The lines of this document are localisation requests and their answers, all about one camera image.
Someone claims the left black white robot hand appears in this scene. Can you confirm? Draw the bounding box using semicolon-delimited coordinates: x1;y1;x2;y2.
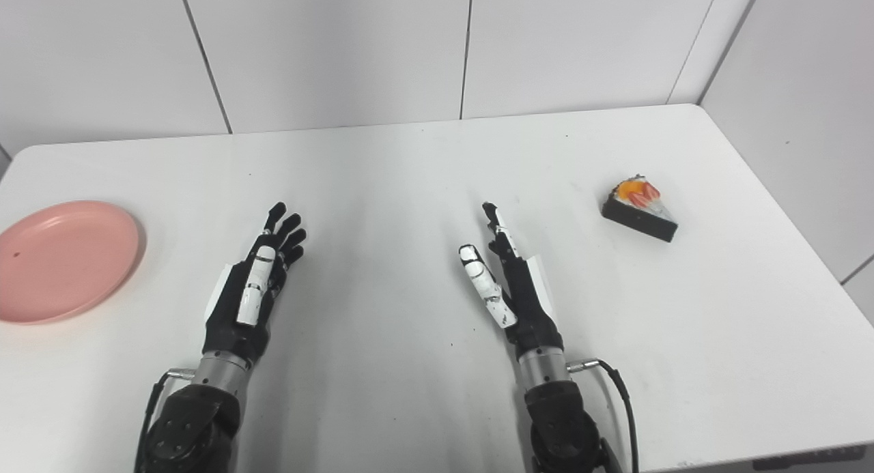
203;201;307;364

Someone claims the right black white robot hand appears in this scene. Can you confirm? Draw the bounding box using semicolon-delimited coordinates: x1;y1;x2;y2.
458;201;565;358

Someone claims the chocolate cake slice with fruit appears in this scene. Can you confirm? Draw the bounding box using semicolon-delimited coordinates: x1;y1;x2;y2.
601;175;679;243

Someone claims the pink round plate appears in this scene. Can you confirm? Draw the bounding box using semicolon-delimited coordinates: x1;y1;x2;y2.
0;200;146;325

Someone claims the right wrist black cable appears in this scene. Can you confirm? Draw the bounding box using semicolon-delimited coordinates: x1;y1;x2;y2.
567;358;640;473

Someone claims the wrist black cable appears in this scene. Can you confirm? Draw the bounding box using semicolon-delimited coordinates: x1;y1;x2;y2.
135;368;195;473
567;358;640;473

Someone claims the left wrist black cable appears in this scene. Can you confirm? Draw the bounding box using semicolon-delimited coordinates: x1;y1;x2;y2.
135;368;195;473

